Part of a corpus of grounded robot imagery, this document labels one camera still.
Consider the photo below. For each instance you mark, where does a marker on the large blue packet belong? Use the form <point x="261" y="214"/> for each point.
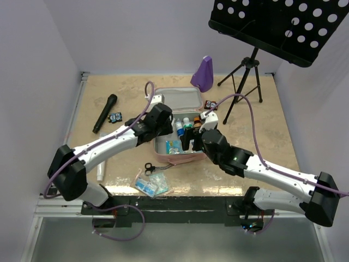
<point x="175" y="147"/>

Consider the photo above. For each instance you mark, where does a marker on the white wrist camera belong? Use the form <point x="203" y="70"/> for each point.
<point x="156" y="99"/>
<point x="209" y="121"/>

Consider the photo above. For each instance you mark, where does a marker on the blue owl block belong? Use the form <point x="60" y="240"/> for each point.
<point x="115" y="117"/>

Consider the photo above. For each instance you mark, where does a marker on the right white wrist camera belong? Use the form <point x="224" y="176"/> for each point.
<point x="209" y="121"/>

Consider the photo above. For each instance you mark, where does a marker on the blue white sachet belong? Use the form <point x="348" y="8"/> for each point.
<point x="145" y="187"/>

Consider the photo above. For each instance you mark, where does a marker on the white tube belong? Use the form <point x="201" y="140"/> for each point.
<point x="101" y="165"/>

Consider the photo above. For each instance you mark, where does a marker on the white blue small bottle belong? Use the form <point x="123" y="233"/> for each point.
<point x="179" y="128"/>

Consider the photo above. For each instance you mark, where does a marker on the black music stand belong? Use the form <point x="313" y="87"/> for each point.
<point x="293" y="30"/>

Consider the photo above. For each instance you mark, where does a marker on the black handled scissors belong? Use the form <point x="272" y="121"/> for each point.
<point x="150" y="168"/>

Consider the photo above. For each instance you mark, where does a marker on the brown medicine bottle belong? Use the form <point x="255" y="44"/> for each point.
<point x="197" y="123"/>

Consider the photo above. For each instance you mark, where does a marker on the black microphone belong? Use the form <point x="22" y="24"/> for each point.
<point x="111" y="101"/>

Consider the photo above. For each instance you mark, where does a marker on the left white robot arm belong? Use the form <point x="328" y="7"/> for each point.
<point x="70" y="166"/>

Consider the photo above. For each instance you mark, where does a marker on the pink medicine kit case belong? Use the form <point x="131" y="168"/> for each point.
<point x="186" y="103"/>

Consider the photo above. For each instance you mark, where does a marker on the white green bottle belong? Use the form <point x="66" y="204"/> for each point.
<point x="187" y="124"/>

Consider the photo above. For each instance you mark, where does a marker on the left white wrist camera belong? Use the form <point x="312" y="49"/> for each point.
<point x="156" y="99"/>

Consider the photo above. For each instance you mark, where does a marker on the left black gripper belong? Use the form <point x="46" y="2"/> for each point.
<point x="168" y="129"/>

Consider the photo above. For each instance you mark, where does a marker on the purple metronome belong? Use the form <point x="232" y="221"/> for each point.
<point x="203" y="78"/>

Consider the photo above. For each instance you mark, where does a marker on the owl pattern block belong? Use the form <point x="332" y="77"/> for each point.
<point x="210" y="105"/>

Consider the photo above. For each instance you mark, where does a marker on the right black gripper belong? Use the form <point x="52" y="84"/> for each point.
<point x="186" y="138"/>

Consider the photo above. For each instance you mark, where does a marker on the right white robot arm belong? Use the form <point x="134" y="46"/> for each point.
<point x="315" y="196"/>

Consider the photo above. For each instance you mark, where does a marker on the teal blister pack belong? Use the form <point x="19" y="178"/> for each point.
<point x="160" y="181"/>

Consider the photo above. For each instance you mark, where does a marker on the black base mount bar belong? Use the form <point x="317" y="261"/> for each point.
<point x="227" y="210"/>

